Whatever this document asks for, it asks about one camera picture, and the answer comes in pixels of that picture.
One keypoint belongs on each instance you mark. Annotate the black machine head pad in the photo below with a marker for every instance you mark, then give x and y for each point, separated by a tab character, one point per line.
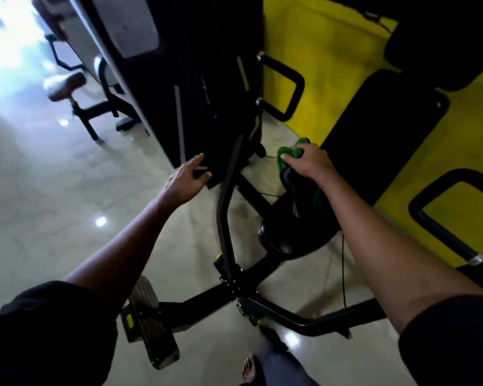
446	48

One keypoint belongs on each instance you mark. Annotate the person's bare foot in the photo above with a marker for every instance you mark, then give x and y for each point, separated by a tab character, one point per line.
249	369

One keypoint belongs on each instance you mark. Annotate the person's black right sleeve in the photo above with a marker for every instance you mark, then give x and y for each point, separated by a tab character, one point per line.
455	345

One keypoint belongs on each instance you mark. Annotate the person's left hand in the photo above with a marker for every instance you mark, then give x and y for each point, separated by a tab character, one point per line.
180	186

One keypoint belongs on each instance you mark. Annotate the person's left thumb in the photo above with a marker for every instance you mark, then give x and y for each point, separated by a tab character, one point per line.
203	178

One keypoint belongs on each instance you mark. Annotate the black bent tube frame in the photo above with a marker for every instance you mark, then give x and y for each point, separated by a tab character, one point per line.
58	56

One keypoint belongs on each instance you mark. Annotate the black gym machine frame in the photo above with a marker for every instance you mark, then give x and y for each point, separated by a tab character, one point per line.
227	221

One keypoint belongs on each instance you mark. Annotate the black weight stack cover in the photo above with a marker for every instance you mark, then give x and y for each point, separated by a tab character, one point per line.
185	76

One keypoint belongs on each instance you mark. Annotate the ribbed metal foot plate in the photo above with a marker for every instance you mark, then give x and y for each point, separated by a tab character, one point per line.
151	329

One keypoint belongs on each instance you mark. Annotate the person's left forearm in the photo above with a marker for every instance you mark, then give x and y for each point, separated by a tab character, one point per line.
122	253

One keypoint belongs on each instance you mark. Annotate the person's right thumb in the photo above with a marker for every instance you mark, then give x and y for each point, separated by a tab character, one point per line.
290	156

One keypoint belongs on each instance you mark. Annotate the person's right hand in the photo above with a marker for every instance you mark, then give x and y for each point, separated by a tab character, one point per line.
312	162

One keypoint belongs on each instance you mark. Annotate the person's black left sleeve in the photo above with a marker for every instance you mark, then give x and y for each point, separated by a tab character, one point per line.
48	337

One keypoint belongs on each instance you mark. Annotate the brown padded gym stool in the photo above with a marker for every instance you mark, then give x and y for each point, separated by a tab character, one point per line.
64	86

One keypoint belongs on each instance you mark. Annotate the black machine seat pad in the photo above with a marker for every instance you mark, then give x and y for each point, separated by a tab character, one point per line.
294	233

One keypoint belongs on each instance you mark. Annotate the black machine back pad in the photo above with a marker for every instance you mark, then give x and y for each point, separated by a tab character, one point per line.
380	128

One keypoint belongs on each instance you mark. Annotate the person's leg in dark trousers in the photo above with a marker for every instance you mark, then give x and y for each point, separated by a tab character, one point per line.
283	365

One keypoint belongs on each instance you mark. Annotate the green cleaning cloth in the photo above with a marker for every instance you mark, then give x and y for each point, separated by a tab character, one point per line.
283	154

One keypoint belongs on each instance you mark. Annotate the person's black sleeve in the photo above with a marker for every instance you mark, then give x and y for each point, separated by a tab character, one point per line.
455	345
48	337

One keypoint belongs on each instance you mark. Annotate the person's right forearm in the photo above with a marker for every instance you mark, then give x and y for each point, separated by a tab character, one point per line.
386	253

